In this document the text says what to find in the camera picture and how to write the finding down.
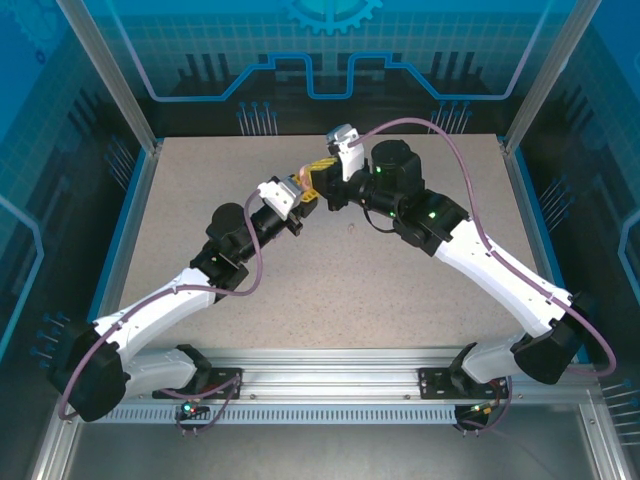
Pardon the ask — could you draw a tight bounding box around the grey metal sheet panel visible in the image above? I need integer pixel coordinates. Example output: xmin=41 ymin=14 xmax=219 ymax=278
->
xmin=59 ymin=422 xmax=601 ymax=480

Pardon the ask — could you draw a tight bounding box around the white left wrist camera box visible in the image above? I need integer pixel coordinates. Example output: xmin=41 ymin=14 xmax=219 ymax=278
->
xmin=256 ymin=174 xmax=302 ymax=217

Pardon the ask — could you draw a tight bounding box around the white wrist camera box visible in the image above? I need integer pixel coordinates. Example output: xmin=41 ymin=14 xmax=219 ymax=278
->
xmin=325 ymin=123 xmax=367 ymax=182
xmin=256 ymin=174 xmax=302 ymax=217

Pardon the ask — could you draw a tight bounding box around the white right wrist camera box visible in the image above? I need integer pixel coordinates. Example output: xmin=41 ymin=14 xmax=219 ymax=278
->
xmin=325 ymin=123 xmax=367 ymax=182

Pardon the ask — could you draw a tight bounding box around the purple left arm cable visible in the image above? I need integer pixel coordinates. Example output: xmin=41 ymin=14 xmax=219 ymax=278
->
xmin=57 ymin=189 xmax=266 ymax=437

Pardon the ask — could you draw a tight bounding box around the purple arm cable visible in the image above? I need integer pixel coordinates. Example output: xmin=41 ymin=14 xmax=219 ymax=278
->
xmin=349 ymin=117 xmax=619 ymax=437
xmin=57 ymin=189 xmax=266 ymax=437

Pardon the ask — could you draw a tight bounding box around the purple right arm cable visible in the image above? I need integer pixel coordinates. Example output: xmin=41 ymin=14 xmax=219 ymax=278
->
xmin=349 ymin=117 xmax=619 ymax=437

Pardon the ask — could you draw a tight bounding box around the thin black right gripper cable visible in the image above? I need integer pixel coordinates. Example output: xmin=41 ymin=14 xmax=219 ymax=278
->
xmin=363 ymin=207 xmax=399 ymax=235

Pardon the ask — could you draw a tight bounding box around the aluminium table side rail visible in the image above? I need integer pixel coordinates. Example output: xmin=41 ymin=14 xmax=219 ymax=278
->
xmin=89 ymin=139 xmax=166 ymax=331
xmin=501 ymin=139 xmax=571 ymax=321

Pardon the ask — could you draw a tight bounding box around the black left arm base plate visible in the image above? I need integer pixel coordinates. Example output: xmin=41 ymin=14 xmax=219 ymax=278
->
xmin=152 ymin=367 xmax=245 ymax=401

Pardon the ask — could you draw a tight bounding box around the aluminium mounting rail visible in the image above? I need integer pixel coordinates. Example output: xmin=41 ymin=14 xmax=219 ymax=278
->
xmin=64 ymin=347 xmax=601 ymax=404

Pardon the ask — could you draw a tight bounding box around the aluminium frame post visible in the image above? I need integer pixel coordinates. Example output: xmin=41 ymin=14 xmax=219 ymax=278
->
xmin=57 ymin=0 xmax=164 ymax=154
xmin=502 ymin=0 xmax=604 ymax=154

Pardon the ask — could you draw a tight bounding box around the slotted grey cable duct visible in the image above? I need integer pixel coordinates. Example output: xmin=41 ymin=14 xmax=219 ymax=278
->
xmin=79 ymin=404 xmax=459 ymax=426

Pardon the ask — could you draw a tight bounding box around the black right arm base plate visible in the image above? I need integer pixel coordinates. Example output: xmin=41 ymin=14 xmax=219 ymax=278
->
xmin=417 ymin=367 xmax=511 ymax=401

